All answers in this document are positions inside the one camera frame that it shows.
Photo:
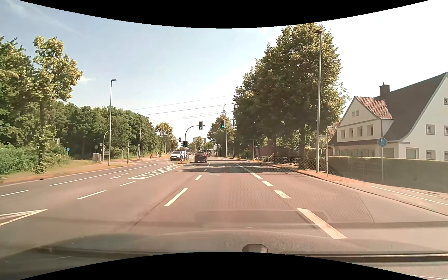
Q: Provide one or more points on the curved lamp post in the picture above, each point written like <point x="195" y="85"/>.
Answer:
<point x="105" y="144"/>

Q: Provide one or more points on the trimmed green hedge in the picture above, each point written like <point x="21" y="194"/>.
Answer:
<point x="403" y="171"/>

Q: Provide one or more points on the row of trees and bushes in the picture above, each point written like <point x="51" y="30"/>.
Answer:
<point x="21" y="116"/>

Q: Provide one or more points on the grey asphalt road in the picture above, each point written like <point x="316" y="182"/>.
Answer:
<point x="224" y="194"/>

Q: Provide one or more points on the electricity pylon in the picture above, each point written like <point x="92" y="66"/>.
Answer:
<point x="224" y="109"/>

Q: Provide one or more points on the dry grass verge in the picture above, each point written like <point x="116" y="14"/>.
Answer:
<point x="45" y="171"/>

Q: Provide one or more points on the white house with tiled roof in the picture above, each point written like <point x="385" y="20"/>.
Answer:
<point x="426" y="128"/>

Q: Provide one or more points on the road sign on grey post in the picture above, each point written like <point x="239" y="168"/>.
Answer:
<point x="329" y="132"/>

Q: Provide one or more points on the white van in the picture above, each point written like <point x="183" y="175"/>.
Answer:
<point x="176" y="155"/>

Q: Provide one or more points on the dark red car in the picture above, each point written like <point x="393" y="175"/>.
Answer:
<point x="200" y="157"/>

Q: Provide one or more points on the road markings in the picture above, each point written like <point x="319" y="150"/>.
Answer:
<point x="321" y="223"/>

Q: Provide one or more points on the car's own bonnet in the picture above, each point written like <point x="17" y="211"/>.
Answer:
<point x="193" y="242"/>

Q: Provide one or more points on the red paved pavement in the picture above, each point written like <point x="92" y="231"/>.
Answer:
<point x="364" y="183"/>

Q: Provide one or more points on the tall grey lamp post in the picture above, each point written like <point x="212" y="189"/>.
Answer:
<point x="110" y="120"/>
<point x="318" y="101"/>

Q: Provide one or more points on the traffic light on short post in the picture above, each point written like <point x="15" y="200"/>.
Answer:
<point x="257" y="147"/>

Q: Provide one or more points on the round blue road sign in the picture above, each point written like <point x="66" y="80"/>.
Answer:
<point x="382" y="142"/>

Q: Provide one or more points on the grey street cabinet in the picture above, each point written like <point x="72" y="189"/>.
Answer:
<point x="97" y="157"/>

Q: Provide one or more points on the row of large trees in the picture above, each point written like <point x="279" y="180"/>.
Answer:
<point x="286" y="97"/>

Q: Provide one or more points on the metal railing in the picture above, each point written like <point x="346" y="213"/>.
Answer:
<point x="286" y="160"/>

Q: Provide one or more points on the traffic light on pole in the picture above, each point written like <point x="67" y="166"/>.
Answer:
<point x="222" y="124"/>

